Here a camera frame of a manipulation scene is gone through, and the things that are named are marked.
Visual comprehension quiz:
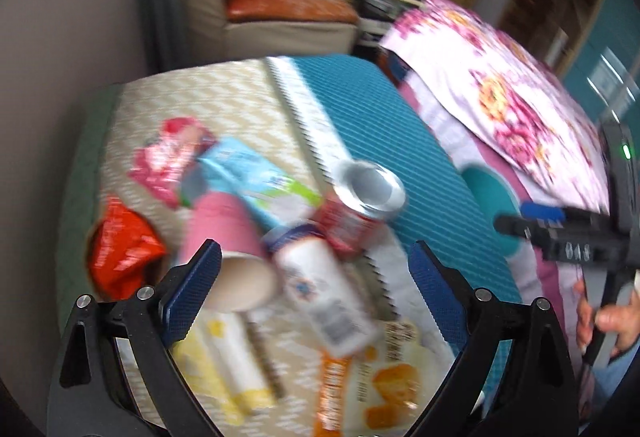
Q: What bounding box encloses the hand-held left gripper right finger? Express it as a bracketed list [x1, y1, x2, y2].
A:
[407, 239, 581, 437]

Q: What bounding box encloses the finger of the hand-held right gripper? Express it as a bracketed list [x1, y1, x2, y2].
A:
[520, 203, 567, 222]
[494, 215, 557, 246]

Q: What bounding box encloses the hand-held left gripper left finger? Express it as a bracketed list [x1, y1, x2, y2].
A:
[47, 239, 223, 437]

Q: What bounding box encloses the teal round bin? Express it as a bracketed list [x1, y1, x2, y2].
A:
[462, 164, 527, 259]

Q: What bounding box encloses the pink paper cup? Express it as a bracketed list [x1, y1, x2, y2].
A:
[180, 192, 279, 313]

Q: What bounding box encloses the orange yellow bread wrapper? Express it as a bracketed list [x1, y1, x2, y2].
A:
[312, 319, 427, 437]

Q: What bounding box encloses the red drink can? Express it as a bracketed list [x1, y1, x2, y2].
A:
[312, 160, 407, 261]

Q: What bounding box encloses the white plastic bottle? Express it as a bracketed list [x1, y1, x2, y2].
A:
[262, 222, 379, 360]

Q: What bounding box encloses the person's right hand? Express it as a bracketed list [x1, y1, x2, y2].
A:
[573, 271, 640, 359]

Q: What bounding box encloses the red orange snack packet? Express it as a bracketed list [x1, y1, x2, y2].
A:
[87, 196, 169, 303]

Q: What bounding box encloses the yellow snack packet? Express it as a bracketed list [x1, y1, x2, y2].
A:
[172, 309, 279, 423]

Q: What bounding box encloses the pink bed sheet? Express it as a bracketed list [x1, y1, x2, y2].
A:
[394, 66, 617, 418]

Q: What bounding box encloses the blue green snack packet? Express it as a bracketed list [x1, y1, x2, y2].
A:
[180, 137, 324, 231]

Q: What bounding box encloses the pink floral quilt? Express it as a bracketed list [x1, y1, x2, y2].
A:
[380, 0, 617, 214]

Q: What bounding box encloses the pink snack packet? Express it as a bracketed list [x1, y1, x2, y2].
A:
[127, 117, 219, 210]

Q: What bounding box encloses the teal cabinet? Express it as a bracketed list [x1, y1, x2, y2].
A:
[560, 0, 640, 128]

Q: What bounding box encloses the teal and beige tablecloth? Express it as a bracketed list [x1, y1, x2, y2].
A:
[55, 54, 526, 437]

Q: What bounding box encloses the dark side table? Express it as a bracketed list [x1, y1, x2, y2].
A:
[357, 0, 427, 48]

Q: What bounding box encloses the orange seat cushion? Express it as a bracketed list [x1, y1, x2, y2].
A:
[225, 0, 361, 26]

